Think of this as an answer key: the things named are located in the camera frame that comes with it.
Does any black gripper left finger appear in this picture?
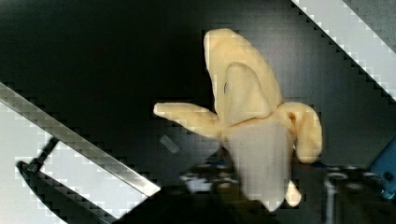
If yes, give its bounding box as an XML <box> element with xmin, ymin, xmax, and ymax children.
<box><xmin>113</xmin><ymin>148</ymin><xmax>281</xmax><ymax>224</ymax></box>

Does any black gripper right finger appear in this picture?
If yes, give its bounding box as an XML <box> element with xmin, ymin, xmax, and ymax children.
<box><xmin>279</xmin><ymin>162</ymin><xmax>396</xmax><ymax>224</ymax></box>

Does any yellow plush peeled banana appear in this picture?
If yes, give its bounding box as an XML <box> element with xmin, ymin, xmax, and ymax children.
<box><xmin>153</xmin><ymin>29</ymin><xmax>322</xmax><ymax>211</ymax></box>

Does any black toaster oven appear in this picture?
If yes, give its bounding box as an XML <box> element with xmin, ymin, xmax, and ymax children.
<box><xmin>1</xmin><ymin>0</ymin><xmax>395</xmax><ymax>186</ymax></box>

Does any black oven door handle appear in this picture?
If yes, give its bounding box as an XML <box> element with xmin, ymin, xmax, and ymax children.
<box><xmin>16</xmin><ymin>137</ymin><xmax>117</xmax><ymax>224</ymax></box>

